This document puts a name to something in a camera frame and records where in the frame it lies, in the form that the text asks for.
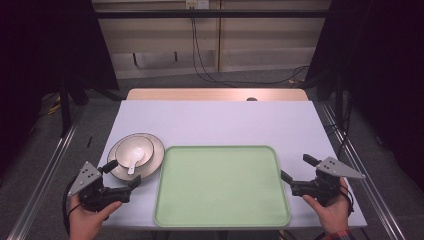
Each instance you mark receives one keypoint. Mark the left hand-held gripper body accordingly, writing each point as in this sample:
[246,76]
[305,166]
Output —
[89,177]

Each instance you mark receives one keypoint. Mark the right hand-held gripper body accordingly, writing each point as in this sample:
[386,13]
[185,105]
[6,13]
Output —
[333,168]

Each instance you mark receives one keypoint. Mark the cream bowl with dark rim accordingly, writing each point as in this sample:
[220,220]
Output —
[125,151]

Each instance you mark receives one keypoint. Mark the white ceramic spoon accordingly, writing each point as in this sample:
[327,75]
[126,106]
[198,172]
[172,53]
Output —
[136,154]

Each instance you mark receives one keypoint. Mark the cream plate with dark rim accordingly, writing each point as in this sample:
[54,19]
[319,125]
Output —
[157,156]

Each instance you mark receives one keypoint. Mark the light green tray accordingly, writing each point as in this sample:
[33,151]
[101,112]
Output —
[221,186]

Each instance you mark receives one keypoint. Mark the person's left hand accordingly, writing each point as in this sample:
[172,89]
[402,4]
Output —
[85,221]

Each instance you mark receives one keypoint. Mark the person's right hand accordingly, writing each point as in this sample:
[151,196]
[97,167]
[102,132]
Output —
[333,215]

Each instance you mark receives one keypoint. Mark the small black stick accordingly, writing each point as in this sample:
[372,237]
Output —
[89,142]

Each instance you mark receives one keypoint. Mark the dark table grommet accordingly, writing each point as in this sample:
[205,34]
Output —
[251,99]

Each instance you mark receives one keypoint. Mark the white table mat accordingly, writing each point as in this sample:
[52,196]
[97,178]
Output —
[216,123]

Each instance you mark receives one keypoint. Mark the black curtain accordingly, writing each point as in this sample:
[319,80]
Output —
[40,46]
[383,53]

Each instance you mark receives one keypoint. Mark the black metal crossbar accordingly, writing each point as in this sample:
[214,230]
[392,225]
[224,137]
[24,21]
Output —
[213,14]

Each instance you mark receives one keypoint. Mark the aluminium frame rail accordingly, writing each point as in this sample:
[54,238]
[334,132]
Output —
[43,183]
[366,186]

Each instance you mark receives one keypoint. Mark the black metal stand post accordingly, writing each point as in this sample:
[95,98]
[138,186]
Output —
[65,110]
[339,100]

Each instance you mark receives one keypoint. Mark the white wall socket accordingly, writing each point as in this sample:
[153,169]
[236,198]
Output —
[197,4]

